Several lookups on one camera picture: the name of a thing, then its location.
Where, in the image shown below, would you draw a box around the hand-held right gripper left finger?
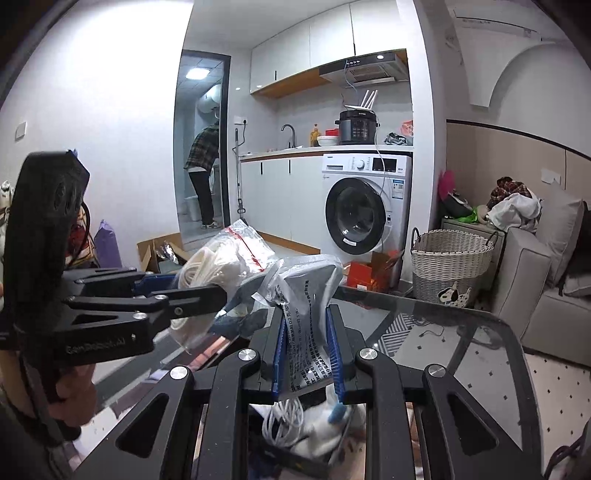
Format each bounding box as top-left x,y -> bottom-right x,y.
83,305 -> 289,480

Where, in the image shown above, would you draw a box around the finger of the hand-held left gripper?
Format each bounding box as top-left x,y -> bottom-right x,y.
60,269 -> 183,300
65,284 -> 229,334

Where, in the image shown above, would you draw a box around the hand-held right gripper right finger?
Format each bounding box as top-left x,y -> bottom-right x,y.
325,305 -> 543,480

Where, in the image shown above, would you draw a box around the white printed plastic packet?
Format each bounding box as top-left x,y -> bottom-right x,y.
252,256 -> 345,400

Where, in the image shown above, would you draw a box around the clear bag of white cord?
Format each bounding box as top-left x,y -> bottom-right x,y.
168,219 -> 280,356

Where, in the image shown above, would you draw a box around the white cable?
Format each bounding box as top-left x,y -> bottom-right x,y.
262,398 -> 305,448

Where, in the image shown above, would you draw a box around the white and blue plush toy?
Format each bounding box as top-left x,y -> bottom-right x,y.
295,383 -> 356,457

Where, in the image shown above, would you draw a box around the person's left hand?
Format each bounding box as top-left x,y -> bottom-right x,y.
51,362 -> 100,428

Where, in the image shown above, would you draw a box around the brown cardboard box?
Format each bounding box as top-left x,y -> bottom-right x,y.
137,232 -> 190,276

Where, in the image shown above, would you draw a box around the red patterned bag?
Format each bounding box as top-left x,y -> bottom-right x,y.
67,203 -> 100,268

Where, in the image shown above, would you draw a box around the purple bag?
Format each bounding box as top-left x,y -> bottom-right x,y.
95,220 -> 123,269

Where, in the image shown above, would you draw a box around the orange cardboard box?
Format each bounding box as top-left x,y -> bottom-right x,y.
346,251 -> 402,294

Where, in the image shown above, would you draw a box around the grey mop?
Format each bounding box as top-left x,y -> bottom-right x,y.
232,128 -> 247,227

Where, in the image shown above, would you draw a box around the wicker laundry basket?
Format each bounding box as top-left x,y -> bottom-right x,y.
410,227 -> 500,308

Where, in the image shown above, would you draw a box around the white lower kitchen cabinets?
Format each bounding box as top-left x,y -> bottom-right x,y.
240,154 -> 326,252

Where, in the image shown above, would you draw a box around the white kitchen cabinets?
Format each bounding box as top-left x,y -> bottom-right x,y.
240,154 -> 326,252
249,0 -> 421,97

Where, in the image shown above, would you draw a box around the white washing machine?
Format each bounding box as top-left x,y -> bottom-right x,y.
321,154 -> 413,283

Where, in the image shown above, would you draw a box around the white water heater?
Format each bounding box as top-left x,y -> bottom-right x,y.
196,84 -> 223,116

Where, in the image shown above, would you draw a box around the grey sofa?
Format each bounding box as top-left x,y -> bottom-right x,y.
492,185 -> 591,356

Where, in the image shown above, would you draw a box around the crumpled cloth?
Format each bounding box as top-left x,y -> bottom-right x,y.
384,120 -> 414,147

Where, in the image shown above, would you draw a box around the black pressure cooker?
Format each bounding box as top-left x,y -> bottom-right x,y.
335,110 -> 380,145

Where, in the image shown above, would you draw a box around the pile of clothes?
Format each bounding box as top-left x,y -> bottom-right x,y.
485,175 -> 543,234

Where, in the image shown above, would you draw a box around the white router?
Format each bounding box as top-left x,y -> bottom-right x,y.
344,90 -> 379,112

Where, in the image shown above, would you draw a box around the grey sofa cushion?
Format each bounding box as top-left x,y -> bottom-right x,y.
536,185 -> 589,287

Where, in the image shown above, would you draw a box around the steel range hood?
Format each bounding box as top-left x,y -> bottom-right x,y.
318,52 -> 409,86

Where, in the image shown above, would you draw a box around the white upper kitchen cabinets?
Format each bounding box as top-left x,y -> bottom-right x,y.
249,0 -> 421,97

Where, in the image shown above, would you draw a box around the white air conditioner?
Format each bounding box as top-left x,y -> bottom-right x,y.
450,4 -> 543,43

